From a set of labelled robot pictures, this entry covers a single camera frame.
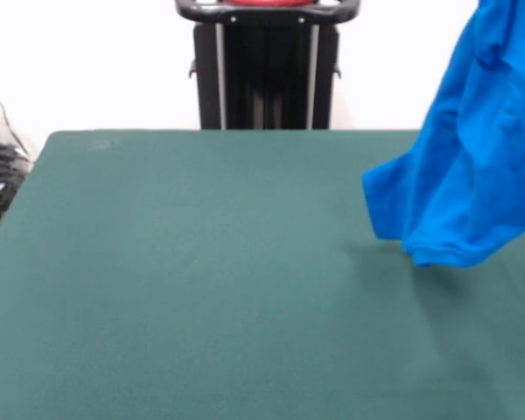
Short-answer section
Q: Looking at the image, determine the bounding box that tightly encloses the blue printed t-shirt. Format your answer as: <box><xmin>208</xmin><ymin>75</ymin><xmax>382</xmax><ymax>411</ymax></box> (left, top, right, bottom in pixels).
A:
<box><xmin>361</xmin><ymin>0</ymin><xmax>525</xmax><ymax>270</ymax></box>

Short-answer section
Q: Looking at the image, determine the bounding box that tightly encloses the dark green table cloth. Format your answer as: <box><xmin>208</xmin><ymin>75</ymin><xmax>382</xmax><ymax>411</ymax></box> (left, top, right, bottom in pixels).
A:
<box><xmin>0</xmin><ymin>129</ymin><xmax>525</xmax><ymax>420</ymax></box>

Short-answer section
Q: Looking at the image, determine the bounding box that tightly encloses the black cable bundle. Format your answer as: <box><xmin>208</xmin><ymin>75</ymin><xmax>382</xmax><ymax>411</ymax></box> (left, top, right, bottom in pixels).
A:
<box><xmin>0</xmin><ymin>79</ymin><xmax>34</xmax><ymax>229</ymax></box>

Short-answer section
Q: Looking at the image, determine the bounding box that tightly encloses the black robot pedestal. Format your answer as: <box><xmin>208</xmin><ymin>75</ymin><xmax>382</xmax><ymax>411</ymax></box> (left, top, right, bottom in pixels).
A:
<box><xmin>174</xmin><ymin>0</ymin><xmax>362</xmax><ymax>130</ymax></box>

